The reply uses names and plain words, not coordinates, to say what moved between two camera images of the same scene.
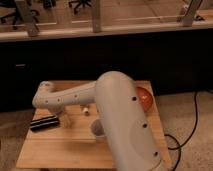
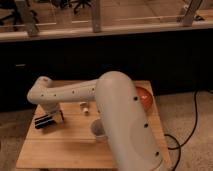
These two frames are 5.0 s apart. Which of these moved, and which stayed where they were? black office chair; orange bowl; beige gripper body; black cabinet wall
Moved: beige gripper body
Stayed: black cabinet wall; black office chair; orange bowl
